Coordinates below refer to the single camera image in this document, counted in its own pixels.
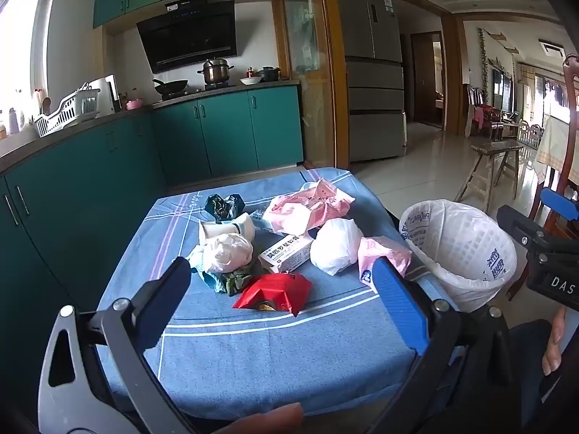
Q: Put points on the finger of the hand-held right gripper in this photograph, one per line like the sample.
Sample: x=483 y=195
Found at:
x=558 y=202
x=520 y=226

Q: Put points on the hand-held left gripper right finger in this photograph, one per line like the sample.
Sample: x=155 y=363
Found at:
x=398 y=307

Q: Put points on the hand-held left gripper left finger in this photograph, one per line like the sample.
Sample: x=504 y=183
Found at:
x=168 y=287

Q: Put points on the blue face mask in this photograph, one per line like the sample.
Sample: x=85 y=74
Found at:
x=195 y=262

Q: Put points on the trash bin with white liner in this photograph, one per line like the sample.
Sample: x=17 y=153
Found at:
x=466 y=244

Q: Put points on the small pink plastic bag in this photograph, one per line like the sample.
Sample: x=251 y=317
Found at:
x=382 y=251

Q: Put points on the white tissue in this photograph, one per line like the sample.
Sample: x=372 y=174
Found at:
x=228 y=252

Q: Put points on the white paper cup blue band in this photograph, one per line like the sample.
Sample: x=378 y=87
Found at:
x=226 y=229

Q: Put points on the white plastic bag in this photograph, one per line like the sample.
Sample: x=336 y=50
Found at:
x=337 y=246

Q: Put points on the dark green foil wrapper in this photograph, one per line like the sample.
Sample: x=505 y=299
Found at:
x=221 y=208

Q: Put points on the red packet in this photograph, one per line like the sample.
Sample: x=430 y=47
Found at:
x=273 y=294

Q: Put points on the clear face mask wrapper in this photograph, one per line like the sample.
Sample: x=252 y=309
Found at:
x=257 y=215

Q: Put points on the white blue medicine box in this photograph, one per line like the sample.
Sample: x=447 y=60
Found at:
x=287 y=254

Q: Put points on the large pink plastic bag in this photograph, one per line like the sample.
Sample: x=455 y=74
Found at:
x=307 y=210

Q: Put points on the person's right hand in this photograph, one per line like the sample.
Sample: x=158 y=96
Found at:
x=554 y=348

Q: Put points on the person's left hand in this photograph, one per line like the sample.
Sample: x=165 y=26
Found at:
x=267 y=421

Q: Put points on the dining table with cloth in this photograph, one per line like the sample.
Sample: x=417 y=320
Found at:
x=554 y=149

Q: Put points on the white metal chairs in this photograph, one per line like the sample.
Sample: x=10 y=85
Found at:
x=530 y=134

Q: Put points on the wooden bench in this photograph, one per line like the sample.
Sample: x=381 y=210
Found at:
x=493 y=147

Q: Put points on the person's dark trousers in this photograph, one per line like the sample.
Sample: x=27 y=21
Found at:
x=524 y=370

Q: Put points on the blue striped tablecloth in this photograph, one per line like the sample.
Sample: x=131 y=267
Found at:
x=253 y=352

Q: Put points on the chairs with pink cloth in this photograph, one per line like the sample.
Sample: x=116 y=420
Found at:
x=484 y=115

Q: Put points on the teal base cabinet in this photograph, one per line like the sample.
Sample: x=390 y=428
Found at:
x=68 y=199
x=226 y=131

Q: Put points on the ceiling air conditioner vent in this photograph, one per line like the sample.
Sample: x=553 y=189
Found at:
x=552 y=49

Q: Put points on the wooden door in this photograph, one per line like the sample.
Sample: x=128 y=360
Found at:
x=425 y=77

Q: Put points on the pink bowl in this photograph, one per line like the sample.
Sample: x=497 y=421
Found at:
x=134 y=104

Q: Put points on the gas stove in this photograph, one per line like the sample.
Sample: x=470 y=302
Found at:
x=199 y=92

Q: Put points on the white dish rack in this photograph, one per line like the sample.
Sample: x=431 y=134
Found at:
x=68 y=114

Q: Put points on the black wok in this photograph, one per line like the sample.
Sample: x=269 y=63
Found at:
x=171 y=86

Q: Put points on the white kitchen appliance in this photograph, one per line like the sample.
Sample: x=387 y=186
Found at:
x=106 y=95

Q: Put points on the grey refrigerator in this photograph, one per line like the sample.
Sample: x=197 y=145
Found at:
x=373 y=72

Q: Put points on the steel stock pot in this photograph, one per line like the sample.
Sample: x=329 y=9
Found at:
x=216 y=71

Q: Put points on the white bowl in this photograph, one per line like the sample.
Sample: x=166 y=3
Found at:
x=250 y=80

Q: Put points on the white bottle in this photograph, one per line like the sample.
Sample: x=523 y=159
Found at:
x=13 y=122

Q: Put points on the dark lidded pot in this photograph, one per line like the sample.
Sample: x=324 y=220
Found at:
x=269 y=73

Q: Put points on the black range hood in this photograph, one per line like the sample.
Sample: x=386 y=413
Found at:
x=190 y=36

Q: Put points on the wooden framed glass partition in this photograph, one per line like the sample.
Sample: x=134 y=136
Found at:
x=307 y=54

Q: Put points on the window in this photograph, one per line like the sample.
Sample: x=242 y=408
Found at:
x=22 y=54

